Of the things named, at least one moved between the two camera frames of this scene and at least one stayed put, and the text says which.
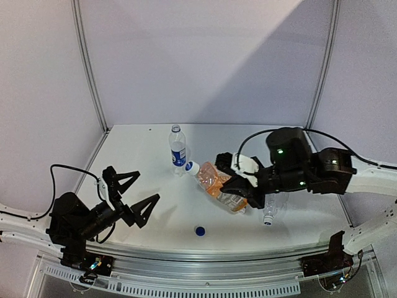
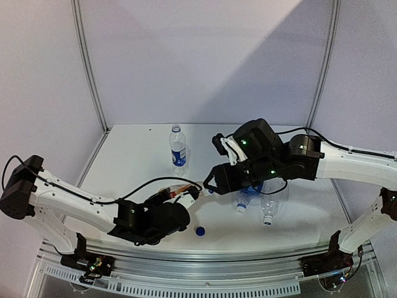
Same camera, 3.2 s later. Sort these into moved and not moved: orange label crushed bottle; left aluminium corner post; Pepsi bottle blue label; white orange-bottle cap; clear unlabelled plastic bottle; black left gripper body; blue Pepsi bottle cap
Moved: white orange-bottle cap; orange label crushed bottle; black left gripper body
Not moved: left aluminium corner post; Pepsi bottle blue label; clear unlabelled plastic bottle; blue Pepsi bottle cap
